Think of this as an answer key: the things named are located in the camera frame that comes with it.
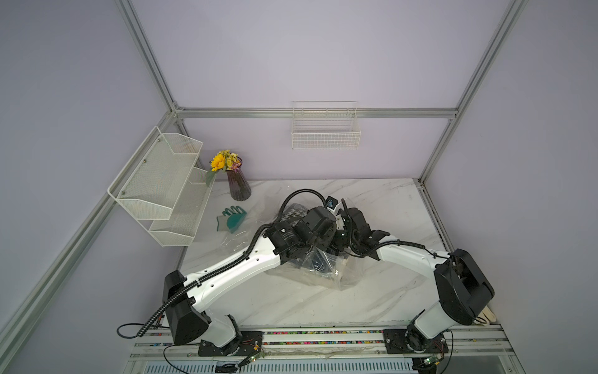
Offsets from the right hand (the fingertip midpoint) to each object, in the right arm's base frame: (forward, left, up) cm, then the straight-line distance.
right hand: (316, 240), depth 85 cm
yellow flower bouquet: (+30, +37, +14) cm, 49 cm away
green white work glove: (+16, +37, -8) cm, 41 cm away
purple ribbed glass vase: (+31, +35, -3) cm, 47 cm away
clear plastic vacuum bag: (-10, -11, -4) cm, 15 cm away
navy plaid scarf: (-11, +1, +4) cm, 11 cm away
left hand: (-3, -1, +13) cm, 13 cm away
